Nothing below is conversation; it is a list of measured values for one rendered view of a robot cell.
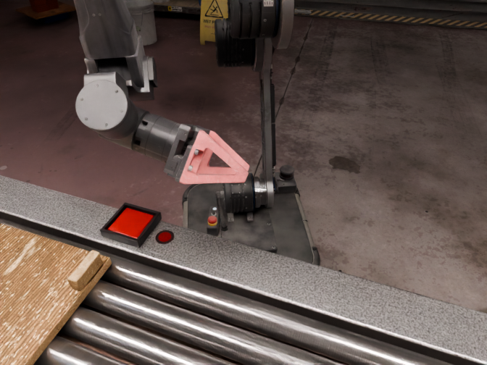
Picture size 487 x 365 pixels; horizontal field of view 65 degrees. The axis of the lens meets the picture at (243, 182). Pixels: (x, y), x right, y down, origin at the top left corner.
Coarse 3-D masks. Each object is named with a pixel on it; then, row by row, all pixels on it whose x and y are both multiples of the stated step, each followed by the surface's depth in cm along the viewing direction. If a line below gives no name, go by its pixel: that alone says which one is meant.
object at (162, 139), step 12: (144, 120) 50; (156, 120) 50; (168, 120) 51; (144, 132) 50; (156, 132) 50; (168, 132) 50; (180, 132) 47; (192, 132) 50; (144, 144) 50; (156, 144) 50; (168, 144) 50; (180, 144) 49; (192, 144) 52; (156, 156) 51; (168, 156) 48; (168, 168) 48
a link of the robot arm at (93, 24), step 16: (80, 0) 43; (96, 0) 43; (112, 0) 44; (80, 16) 45; (96, 16) 45; (112, 16) 45; (128, 16) 48; (80, 32) 46; (96, 32) 46; (112, 32) 46; (128, 32) 47; (96, 48) 47; (112, 48) 47; (128, 48) 48; (96, 64) 49; (112, 64) 50; (128, 64) 49
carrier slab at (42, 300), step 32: (0, 224) 67; (0, 256) 61; (32, 256) 61; (64, 256) 61; (0, 288) 57; (32, 288) 57; (64, 288) 57; (0, 320) 53; (32, 320) 53; (64, 320) 54; (0, 352) 49; (32, 352) 49
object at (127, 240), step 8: (120, 208) 70; (136, 208) 70; (144, 208) 70; (112, 216) 69; (160, 216) 70; (152, 224) 68; (104, 232) 66; (112, 232) 66; (144, 232) 66; (120, 240) 66; (128, 240) 65; (136, 240) 64; (144, 240) 66
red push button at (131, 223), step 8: (128, 208) 71; (120, 216) 69; (128, 216) 69; (136, 216) 69; (144, 216) 69; (152, 216) 69; (112, 224) 68; (120, 224) 68; (128, 224) 68; (136, 224) 68; (144, 224) 68; (120, 232) 66; (128, 232) 66; (136, 232) 66
